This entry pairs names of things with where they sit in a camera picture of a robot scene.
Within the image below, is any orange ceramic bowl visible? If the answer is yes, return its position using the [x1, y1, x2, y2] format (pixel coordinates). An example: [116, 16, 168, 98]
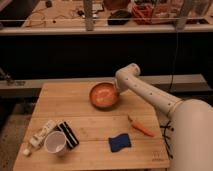
[89, 82, 119, 109]

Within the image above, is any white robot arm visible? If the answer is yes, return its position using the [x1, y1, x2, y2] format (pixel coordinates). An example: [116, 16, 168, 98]
[115, 63, 213, 171]

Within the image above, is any orange toy carrot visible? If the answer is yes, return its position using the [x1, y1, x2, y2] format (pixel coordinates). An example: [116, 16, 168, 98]
[128, 117, 154, 137]

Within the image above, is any blue sponge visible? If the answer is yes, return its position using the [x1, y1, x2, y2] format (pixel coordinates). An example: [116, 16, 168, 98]
[108, 133, 131, 152]

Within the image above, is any black object on shelf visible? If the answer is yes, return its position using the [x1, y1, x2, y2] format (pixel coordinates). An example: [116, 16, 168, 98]
[107, 10, 132, 25]

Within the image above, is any white paper cup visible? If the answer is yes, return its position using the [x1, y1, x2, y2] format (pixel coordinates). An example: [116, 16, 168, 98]
[44, 131, 67, 156]

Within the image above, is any orange tool on shelf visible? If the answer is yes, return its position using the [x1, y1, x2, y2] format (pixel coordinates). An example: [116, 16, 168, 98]
[131, 4, 152, 25]

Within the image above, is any white tube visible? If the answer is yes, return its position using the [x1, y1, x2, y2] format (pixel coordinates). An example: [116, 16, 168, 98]
[23, 120, 56, 156]

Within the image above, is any black hanging cable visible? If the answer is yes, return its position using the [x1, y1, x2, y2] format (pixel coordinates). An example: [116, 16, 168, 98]
[167, 29, 180, 92]

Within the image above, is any black cable bundle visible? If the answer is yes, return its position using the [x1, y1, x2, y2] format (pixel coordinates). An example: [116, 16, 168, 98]
[160, 120, 175, 159]

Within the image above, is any grey metal post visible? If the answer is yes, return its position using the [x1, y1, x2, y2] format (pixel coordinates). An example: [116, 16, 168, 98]
[175, 0, 193, 31]
[83, 0, 94, 31]

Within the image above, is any grey metal post right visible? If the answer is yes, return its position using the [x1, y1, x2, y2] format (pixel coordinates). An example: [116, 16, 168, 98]
[175, 0, 193, 31]

